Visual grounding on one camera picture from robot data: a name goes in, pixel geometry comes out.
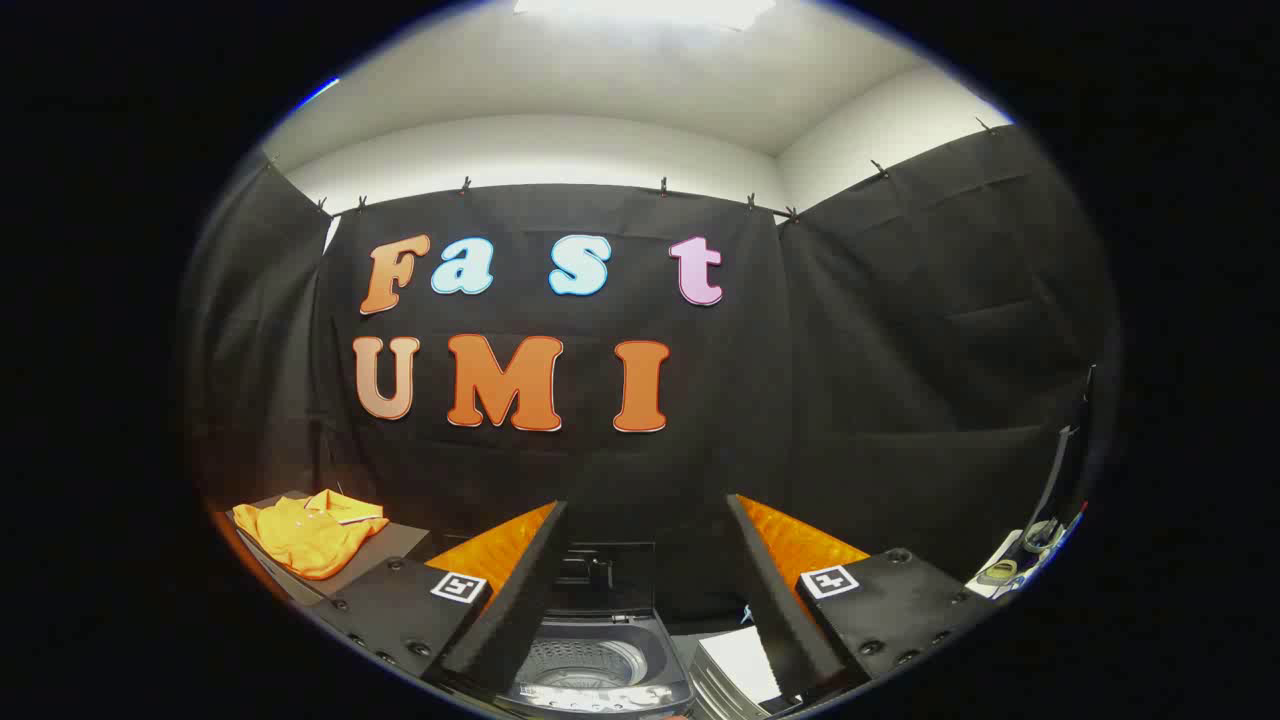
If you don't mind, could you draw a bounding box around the grey washing machine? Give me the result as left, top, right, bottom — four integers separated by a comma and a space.
503, 540, 698, 720

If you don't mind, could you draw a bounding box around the grey side cabinet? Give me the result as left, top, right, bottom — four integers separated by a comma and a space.
225, 490, 433, 607

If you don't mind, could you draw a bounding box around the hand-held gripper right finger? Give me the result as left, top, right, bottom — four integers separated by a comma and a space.
725, 493, 996, 706

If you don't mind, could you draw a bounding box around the orange polo shirt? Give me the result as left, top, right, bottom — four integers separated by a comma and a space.
232, 489, 391, 581

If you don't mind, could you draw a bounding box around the black strap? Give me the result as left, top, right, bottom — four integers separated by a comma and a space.
1028, 365, 1098, 561

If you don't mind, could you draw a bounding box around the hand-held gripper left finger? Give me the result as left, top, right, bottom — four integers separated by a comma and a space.
308, 500, 571, 701

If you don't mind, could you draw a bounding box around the white side table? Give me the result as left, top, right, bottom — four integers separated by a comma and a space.
965, 500, 1088, 603

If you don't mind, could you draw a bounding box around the black backdrop cloth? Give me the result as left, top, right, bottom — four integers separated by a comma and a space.
185, 125, 1116, 621

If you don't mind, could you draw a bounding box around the white panel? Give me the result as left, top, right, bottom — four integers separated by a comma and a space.
690, 625, 786, 719

